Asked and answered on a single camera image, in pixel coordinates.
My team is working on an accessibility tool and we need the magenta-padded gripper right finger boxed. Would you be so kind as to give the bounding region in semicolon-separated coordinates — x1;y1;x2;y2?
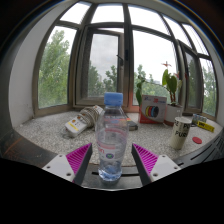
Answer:
130;143;182;187

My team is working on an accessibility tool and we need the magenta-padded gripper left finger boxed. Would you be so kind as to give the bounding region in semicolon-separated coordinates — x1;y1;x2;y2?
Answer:
41;142;94;187

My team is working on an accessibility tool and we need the clear blue-capped water bottle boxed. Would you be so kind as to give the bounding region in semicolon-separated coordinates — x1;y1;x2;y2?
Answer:
94;92;130;183

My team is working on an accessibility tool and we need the white mug with black lettering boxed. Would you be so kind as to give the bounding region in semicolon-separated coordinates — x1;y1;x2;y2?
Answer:
169;116;193;150

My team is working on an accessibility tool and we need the red white filament box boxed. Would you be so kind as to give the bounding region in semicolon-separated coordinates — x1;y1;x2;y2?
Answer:
138;94;168;125

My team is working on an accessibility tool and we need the potted plant in white pot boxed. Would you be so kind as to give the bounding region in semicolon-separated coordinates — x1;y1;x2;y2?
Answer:
134;60;184;127

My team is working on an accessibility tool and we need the small light blue pack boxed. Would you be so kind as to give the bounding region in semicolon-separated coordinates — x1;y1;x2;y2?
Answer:
191;113;208;125

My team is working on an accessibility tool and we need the yellow glue box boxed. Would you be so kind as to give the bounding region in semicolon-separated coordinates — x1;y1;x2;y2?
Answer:
196;120;216;133

